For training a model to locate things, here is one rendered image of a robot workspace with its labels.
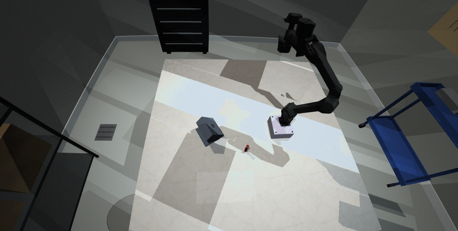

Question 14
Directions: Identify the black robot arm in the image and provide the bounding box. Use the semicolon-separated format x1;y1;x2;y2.
278;18;343;127

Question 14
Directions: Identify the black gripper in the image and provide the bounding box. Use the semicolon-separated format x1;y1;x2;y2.
277;13;303;53

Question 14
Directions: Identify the blue-grey sloped panel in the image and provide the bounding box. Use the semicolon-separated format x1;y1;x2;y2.
196;117;223;146

